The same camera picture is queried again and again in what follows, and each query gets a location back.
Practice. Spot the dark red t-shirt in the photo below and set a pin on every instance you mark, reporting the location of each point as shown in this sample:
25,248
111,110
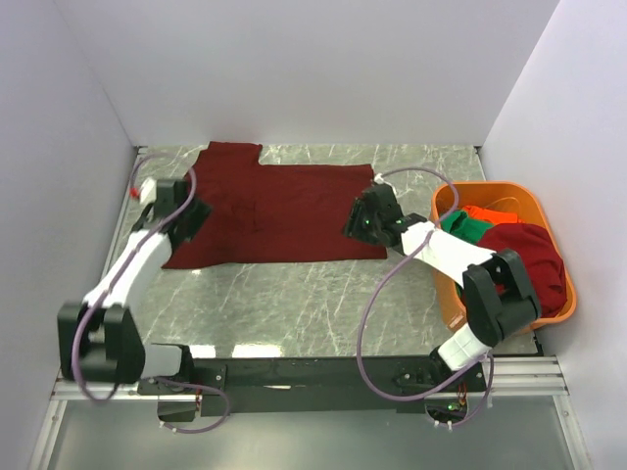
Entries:
265,213

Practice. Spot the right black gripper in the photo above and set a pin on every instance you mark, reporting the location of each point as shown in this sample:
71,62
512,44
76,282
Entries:
353,227

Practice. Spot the green t-shirt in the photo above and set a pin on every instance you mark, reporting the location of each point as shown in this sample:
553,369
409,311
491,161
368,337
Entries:
467,225

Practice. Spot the red t-shirt in basket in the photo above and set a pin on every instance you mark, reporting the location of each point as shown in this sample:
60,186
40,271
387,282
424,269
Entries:
544,265

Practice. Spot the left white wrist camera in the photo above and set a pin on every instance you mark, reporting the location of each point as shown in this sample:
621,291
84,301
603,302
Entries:
146,193

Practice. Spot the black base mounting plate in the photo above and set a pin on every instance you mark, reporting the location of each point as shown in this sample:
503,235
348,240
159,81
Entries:
281,384

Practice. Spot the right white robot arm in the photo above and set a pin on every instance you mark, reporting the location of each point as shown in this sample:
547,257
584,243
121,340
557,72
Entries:
498,294

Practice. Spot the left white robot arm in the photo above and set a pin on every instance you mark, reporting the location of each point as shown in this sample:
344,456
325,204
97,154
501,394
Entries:
98,338

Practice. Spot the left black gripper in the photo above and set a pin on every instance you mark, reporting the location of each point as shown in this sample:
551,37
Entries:
199,213

